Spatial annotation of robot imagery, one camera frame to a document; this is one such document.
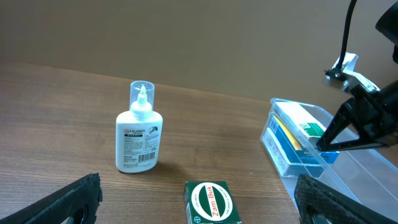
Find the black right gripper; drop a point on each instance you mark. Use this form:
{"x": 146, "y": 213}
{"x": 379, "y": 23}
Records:
{"x": 371, "y": 111}

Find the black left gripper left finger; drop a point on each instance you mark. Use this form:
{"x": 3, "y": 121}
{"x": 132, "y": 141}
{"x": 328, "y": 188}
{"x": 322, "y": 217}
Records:
{"x": 75, "y": 203}

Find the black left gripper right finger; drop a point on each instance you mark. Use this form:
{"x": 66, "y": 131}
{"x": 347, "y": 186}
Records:
{"x": 319, "y": 203}

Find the white green medicine box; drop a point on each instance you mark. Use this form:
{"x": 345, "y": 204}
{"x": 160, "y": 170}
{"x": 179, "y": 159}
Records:
{"x": 303, "y": 121}

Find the blue VapoDrops box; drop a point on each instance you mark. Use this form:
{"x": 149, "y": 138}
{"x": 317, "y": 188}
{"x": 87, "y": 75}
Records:
{"x": 293, "y": 150}

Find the green Zam-Buk box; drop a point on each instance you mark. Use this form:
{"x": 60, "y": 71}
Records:
{"x": 210, "y": 202}

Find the clear plastic container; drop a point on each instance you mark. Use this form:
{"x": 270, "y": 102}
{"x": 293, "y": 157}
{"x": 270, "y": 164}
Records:
{"x": 362, "y": 175}

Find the white calamine lotion bottle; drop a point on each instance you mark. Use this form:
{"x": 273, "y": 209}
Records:
{"x": 138, "y": 131}

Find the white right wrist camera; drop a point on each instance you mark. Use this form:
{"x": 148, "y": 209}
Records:
{"x": 345, "y": 78}

